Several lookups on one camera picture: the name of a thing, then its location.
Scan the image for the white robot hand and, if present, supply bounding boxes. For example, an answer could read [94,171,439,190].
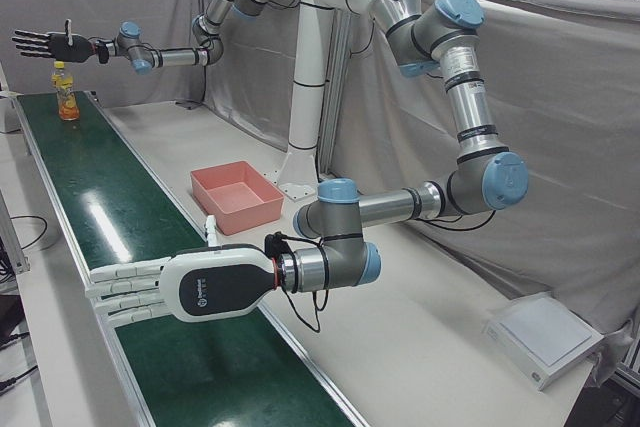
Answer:
[84,215,279,328]

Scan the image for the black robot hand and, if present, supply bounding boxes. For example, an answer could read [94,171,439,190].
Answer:
[12,20,97,64]

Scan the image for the pink plastic basket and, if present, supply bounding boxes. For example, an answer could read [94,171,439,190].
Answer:
[189,160,285,237]

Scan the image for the orange drink bottle yellow cap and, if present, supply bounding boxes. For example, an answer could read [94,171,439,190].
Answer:
[51,60,81,122]

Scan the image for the white robot torso column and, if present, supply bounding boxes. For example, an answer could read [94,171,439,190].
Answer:
[244,0,424,201]

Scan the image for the white flat box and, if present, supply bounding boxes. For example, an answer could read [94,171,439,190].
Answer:
[482,295,604,392]

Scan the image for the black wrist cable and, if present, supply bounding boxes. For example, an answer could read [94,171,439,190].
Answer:
[285,289,332,334]

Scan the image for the green conveyor belt aluminium frame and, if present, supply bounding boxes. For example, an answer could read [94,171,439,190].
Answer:
[9,90,371,427]

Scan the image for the black floor cable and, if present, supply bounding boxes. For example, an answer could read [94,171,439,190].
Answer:
[8,214,50,252]

